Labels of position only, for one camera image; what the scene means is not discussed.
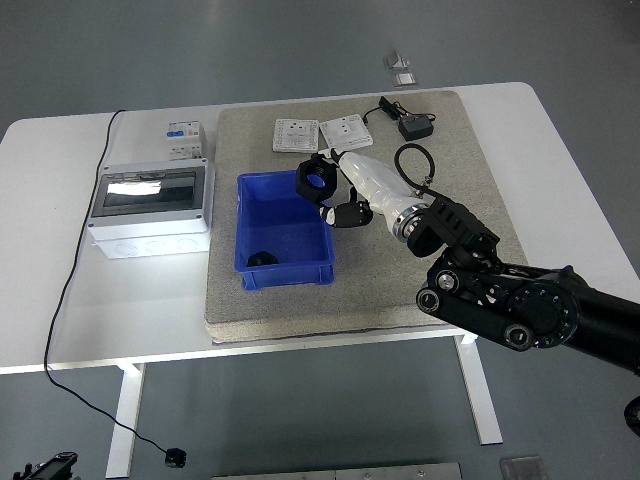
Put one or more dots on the white table leg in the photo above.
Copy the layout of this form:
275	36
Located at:
125	425
480	395

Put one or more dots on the open metal floor socket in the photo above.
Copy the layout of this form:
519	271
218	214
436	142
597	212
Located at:
396	61

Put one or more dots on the long metal floor plate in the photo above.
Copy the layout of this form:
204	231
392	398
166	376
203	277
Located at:
340	472

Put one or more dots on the black hexagonal nut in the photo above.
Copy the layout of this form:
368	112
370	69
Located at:
306	189
262	260

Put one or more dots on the flat metal floor socket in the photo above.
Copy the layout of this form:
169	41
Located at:
403	80

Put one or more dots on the blue plastic box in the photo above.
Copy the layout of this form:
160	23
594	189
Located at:
280	235

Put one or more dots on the white wall socket panel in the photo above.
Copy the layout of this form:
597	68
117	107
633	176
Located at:
347	131
295	135

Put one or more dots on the square grey floor plate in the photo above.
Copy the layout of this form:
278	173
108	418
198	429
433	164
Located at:
522	469

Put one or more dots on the grey electrical distribution box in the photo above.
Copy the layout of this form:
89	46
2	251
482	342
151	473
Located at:
150	195

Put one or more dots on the grey-brown mat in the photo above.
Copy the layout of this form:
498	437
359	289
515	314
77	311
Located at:
350	310

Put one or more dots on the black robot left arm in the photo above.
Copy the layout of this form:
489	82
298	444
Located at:
55	465

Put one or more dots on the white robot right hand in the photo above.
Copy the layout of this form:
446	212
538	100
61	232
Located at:
380	182

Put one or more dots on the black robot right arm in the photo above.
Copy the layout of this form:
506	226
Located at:
545	315

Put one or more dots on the white circuit breaker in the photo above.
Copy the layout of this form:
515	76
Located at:
185	142

